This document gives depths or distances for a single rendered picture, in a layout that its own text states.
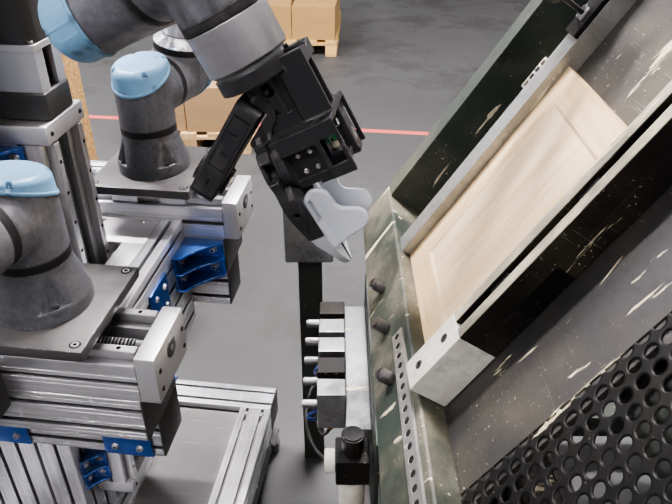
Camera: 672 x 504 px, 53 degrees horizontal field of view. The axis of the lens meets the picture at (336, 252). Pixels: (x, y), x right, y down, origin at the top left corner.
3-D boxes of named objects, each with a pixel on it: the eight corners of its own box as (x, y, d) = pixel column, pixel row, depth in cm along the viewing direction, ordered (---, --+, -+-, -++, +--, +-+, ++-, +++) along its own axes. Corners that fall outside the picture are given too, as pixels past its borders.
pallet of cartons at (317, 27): (265, 20, 660) (263, -23, 638) (352, 24, 649) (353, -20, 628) (233, 54, 566) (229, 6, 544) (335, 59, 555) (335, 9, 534)
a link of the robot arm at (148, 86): (106, 129, 140) (94, 64, 133) (144, 107, 151) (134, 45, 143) (156, 137, 137) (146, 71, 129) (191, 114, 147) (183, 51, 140)
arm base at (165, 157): (107, 178, 143) (98, 134, 138) (134, 149, 156) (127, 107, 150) (177, 182, 141) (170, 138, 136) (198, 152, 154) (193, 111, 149)
